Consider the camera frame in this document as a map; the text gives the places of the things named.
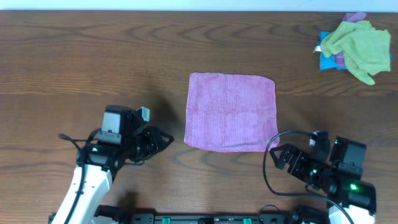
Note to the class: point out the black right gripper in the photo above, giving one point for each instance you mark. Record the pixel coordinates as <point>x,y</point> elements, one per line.
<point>294,170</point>

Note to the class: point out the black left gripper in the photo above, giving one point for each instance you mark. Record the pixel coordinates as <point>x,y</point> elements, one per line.
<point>152,141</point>

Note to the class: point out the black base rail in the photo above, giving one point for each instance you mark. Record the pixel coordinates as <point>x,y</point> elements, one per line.
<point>269,214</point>

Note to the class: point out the blue cloth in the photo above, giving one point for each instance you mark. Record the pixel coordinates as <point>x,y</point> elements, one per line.
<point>327,62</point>

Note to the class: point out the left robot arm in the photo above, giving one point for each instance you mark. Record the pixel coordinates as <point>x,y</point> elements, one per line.
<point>97,164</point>

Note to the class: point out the green cloth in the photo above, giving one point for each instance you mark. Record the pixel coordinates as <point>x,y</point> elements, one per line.
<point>365,49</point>

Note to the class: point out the purple cloth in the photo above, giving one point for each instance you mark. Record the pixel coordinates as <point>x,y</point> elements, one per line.
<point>349,17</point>
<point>230,112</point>

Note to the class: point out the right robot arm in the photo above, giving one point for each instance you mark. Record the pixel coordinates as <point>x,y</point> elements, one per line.
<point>335,171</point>

